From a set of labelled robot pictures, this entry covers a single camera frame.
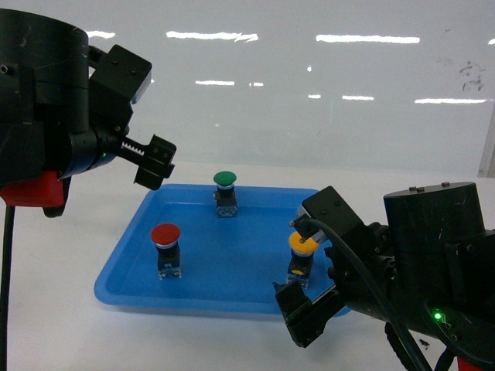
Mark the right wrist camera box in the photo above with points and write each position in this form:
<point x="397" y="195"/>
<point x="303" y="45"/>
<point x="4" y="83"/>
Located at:
<point x="329" y="207"/>

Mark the red mushroom push button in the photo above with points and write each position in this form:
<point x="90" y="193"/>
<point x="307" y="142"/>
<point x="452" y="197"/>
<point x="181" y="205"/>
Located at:
<point x="166" y="236"/>

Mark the yellow mushroom push button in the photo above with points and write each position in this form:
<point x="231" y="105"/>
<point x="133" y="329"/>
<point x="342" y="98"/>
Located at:
<point x="302" y="257"/>

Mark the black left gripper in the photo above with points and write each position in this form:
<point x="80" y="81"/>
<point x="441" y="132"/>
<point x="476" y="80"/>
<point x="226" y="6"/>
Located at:
<point x="93" y="128"/>

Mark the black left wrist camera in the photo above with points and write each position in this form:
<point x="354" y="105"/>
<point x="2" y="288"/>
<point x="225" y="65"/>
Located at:
<point x="119" y="72"/>

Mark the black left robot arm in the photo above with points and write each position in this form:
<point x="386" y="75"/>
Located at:
<point x="41" y="60"/>

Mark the grey metal frame post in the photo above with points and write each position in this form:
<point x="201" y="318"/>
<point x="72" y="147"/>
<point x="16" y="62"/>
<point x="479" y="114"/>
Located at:
<point x="486" y="168"/>

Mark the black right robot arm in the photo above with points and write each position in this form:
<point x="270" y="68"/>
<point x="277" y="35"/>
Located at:
<point x="429" y="269"/>

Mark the blue plastic tray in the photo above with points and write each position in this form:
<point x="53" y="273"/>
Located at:
<point x="229" y="265"/>

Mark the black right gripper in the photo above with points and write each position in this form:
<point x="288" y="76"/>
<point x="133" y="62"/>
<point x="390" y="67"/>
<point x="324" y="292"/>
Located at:
<point x="368" y="286"/>

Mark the green mushroom push button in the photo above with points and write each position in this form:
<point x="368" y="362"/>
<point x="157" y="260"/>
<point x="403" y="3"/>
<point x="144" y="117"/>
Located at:
<point x="225" y="197"/>

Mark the red block on left arm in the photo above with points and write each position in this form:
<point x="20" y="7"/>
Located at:
<point x="45" y="191"/>

